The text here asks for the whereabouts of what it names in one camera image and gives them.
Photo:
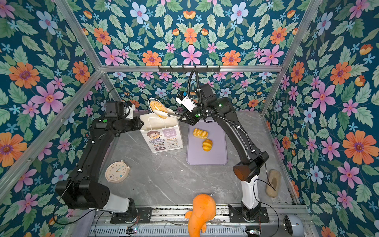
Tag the lilac rectangular tray mat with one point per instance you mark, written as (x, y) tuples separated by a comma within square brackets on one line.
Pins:
[(196, 156)]

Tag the oval brown fake bread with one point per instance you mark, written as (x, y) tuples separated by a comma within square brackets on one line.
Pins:
[(158, 108)]

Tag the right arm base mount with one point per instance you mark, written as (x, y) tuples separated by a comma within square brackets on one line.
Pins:
[(241, 214)]

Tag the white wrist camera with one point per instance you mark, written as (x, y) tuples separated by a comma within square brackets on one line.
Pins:
[(184, 100), (128, 110)]

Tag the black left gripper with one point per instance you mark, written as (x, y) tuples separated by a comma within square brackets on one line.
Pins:
[(136, 123)]

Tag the orange plush toy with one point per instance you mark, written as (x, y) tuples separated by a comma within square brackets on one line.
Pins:
[(203, 210)]

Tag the twisted braided fake bread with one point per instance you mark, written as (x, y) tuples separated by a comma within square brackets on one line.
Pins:
[(201, 134)]

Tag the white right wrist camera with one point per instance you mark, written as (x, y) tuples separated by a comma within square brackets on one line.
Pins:
[(184, 100)]

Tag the perforated metal cable tray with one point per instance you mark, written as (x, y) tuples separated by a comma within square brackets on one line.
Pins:
[(164, 231)]

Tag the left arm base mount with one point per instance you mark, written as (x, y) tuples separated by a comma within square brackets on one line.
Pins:
[(139, 215)]

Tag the grey dome device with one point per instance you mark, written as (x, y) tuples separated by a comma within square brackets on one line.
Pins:
[(293, 225)]

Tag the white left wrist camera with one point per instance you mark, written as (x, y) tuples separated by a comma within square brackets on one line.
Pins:
[(128, 110)]

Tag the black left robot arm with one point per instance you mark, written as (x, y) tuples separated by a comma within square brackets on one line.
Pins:
[(82, 189)]

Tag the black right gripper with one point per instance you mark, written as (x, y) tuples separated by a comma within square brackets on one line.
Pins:
[(188, 116)]

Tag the white printed paper bag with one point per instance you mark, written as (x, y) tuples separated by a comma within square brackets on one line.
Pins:
[(161, 134)]

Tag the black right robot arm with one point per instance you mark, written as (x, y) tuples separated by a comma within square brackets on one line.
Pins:
[(210, 108)]

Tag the black hook rail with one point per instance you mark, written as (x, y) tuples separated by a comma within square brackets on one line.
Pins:
[(188, 69)]

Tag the round beige analog clock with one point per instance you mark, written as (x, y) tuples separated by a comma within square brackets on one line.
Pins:
[(117, 172)]

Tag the small round striped bread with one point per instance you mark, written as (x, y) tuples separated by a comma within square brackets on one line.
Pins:
[(207, 145)]

